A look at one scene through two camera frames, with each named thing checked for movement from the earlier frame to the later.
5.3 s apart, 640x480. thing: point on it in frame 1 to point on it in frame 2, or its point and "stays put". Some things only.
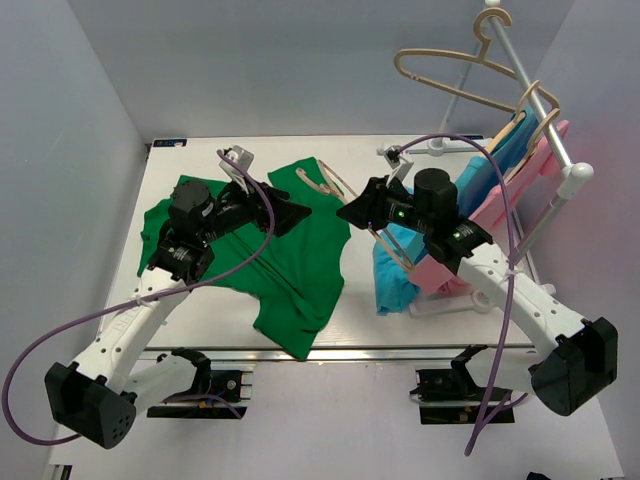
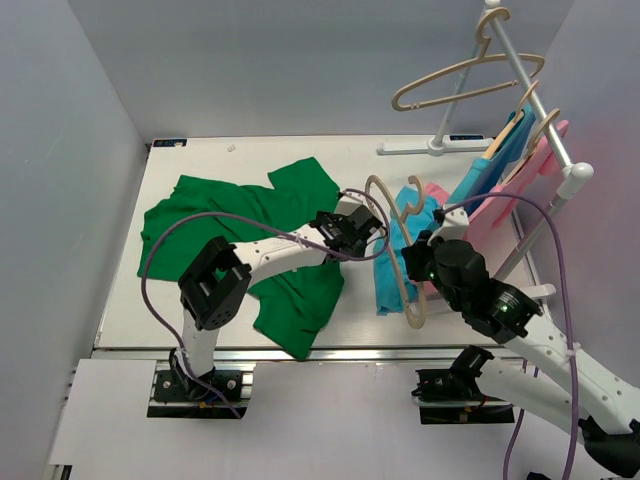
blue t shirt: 397,249 stays put
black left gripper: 267,209 to 359,249
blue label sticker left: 170,142 stays put
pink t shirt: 536,158 stays put
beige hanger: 345,195 to 417,193
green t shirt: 294,276 stays put
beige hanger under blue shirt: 519,115 stays put
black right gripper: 368,206 to 417,252
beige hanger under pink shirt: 532,141 stays put
